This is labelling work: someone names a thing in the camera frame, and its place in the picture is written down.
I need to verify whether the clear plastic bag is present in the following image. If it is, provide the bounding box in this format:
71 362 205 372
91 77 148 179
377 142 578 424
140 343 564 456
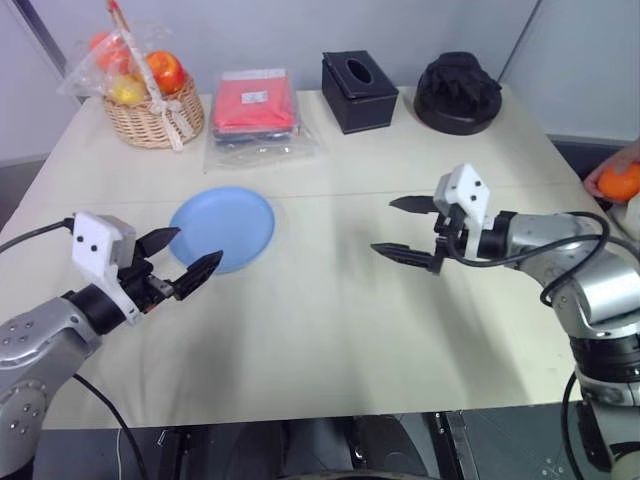
55 21 175 107

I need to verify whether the yellow fruit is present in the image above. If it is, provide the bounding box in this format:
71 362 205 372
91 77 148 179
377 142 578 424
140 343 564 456
110 74 149 106

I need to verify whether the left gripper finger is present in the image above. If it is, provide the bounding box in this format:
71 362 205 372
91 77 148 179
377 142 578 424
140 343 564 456
174 249 225 303
135 226 183 263

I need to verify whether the light blue round plate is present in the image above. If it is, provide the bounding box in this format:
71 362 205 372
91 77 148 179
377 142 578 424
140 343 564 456
168 185 278 275

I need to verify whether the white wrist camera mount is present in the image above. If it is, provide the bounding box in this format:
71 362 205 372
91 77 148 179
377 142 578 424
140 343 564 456
433 162 494 261
71 211 144 328

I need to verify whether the red apple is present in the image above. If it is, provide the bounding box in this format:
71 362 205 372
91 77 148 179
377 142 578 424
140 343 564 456
144 50 187 96

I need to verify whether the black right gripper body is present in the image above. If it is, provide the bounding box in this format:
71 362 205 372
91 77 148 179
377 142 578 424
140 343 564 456
430 202 469 277

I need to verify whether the grey metal frame post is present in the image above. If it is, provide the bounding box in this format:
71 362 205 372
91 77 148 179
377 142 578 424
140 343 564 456
18 0 84 107

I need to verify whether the dark cloth in clear packet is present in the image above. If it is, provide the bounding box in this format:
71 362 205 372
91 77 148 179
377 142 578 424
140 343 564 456
203 119 329 176

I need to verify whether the red cloth in clear packet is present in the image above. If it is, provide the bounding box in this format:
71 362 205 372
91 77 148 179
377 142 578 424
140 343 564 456
211 70 302 137

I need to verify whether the person's bare hand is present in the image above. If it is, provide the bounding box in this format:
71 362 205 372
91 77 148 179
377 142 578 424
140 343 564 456
583 146 640 202

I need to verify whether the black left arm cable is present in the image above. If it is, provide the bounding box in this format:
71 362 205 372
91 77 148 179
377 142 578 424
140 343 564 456
0 218 152 480

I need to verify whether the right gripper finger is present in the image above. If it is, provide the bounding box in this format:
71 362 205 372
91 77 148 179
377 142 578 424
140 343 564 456
369 242 434 272
388 195 438 217

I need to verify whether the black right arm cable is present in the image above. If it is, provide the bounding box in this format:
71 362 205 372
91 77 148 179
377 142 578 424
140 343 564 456
446 211 619 474

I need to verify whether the orange mandarin fruit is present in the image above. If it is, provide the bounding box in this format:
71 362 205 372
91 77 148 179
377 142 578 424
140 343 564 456
598 162 640 203

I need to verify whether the orange fruit in bag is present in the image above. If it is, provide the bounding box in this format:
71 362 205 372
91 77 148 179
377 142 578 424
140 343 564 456
89 31 132 72

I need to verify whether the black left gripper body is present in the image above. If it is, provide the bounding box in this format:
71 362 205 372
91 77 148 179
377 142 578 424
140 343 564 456
117 250 179 316

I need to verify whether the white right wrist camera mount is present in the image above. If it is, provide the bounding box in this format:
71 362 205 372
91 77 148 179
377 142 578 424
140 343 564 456
433 162 494 261

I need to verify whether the black tissue box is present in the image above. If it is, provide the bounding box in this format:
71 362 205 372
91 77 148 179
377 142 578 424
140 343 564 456
320 49 400 136

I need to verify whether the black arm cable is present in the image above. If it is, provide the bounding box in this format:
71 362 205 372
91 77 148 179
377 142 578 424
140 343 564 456
446 211 619 474
0 218 152 480

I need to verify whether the wicker basket with lace handle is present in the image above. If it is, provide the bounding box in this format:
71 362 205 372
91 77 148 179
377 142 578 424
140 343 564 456
101 0 207 154

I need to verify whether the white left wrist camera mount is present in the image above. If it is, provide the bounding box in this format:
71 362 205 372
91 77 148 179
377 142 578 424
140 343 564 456
71 211 144 328

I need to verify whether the black round object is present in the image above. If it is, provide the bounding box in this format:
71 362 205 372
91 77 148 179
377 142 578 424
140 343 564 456
413 50 504 137

